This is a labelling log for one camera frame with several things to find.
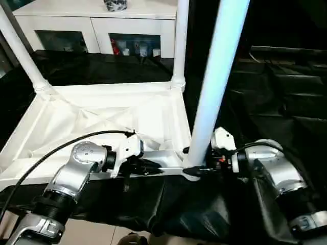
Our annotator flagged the black work mat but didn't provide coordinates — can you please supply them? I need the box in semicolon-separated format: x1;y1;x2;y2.
0;50;327;240

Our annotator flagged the small grey bundle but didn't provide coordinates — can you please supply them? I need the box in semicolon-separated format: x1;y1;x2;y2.
104;0;128;12

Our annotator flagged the white glass-door cabinet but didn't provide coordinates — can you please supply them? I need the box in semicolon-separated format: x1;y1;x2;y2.
13;0;179;57

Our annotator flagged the white plastic table top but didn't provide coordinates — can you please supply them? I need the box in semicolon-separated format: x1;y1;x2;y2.
0;79;194;187

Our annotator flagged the white plastic table leg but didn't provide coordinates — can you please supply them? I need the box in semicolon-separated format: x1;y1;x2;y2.
0;5;53;93
182;0;251;177
170;0;191;91

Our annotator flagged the grey window curtain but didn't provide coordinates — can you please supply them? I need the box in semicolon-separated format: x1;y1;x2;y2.
0;5;24;64

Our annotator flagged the dark robot left foot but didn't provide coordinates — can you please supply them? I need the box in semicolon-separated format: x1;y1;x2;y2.
120;233;149;245

